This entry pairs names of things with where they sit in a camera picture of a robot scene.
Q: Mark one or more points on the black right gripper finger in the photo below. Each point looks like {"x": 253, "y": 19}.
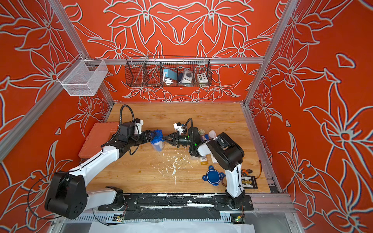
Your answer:
{"x": 172, "y": 143}
{"x": 173, "y": 136}

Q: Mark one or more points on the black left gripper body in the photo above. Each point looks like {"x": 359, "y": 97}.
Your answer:
{"x": 138, "y": 139}

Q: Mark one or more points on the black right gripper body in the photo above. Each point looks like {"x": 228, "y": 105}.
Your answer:
{"x": 185, "y": 141}

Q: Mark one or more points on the clear container blue lid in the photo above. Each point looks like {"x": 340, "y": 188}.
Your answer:
{"x": 157, "y": 142}

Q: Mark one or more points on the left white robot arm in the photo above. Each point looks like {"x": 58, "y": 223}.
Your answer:
{"x": 68, "y": 196}

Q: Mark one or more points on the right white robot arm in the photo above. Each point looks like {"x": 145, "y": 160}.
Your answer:
{"x": 226, "y": 151}

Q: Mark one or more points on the white round soap packet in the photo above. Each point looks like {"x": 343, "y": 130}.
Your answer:
{"x": 212, "y": 134}

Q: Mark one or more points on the yellow capped bottle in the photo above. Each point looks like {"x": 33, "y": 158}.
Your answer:
{"x": 203, "y": 160}

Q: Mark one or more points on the red plastic tool case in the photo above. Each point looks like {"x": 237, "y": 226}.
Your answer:
{"x": 99, "y": 134}

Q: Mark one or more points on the white button box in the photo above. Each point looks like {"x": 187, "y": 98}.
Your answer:
{"x": 202, "y": 79}

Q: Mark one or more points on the white round dial device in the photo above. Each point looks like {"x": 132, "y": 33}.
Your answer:
{"x": 186, "y": 77}

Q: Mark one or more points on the blue white item in basket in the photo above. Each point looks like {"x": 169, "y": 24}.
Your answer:
{"x": 169, "y": 77}

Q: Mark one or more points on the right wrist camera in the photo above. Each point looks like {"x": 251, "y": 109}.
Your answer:
{"x": 179, "y": 128}

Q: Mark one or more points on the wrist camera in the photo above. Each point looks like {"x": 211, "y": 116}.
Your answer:
{"x": 131, "y": 128}
{"x": 179, "y": 128}

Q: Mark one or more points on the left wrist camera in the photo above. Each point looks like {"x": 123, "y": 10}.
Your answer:
{"x": 131, "y": 128}

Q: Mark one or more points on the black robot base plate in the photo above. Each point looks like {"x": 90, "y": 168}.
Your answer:
{"x": 217, "y": 201}

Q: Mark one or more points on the black wire wall basket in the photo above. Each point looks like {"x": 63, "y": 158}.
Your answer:
{"x": 147, "y": 71}

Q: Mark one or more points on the clear acrylic wall bin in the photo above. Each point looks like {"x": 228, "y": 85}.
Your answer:
{"x": 83, "y": 78}

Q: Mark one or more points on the aluminium frame corner post right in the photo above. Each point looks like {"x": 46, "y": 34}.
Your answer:
{"x": 289, "y": 9}

